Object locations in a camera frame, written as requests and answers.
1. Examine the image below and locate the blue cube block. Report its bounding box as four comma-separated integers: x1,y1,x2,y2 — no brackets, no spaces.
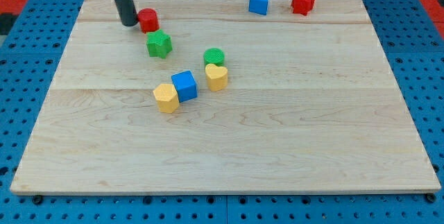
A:
171,71,198,103

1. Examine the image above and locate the green cylinder block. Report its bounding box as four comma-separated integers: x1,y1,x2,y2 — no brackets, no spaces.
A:
203,48,225,66

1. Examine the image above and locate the green star block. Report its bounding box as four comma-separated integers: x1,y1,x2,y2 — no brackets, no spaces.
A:
146,29,173,59

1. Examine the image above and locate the yellow hexagon block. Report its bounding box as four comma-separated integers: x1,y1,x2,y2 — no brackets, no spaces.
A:
153,83,180,113

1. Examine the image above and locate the red star block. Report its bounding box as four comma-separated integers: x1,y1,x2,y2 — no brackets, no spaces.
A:
291,0,315,16

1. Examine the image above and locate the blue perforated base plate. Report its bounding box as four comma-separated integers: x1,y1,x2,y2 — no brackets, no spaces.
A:
1,0,443,223

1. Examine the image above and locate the blue triangle block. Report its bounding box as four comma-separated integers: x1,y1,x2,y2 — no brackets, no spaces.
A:
248,0,268,15

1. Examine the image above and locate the red cylinder block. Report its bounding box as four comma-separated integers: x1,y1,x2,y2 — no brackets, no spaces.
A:
137,8,160,33

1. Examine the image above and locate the wooden board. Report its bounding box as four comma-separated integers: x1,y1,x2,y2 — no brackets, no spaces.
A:
10,0,441,196

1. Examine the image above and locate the yellow heart block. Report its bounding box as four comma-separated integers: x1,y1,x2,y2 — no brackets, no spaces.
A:
205,64,228,92

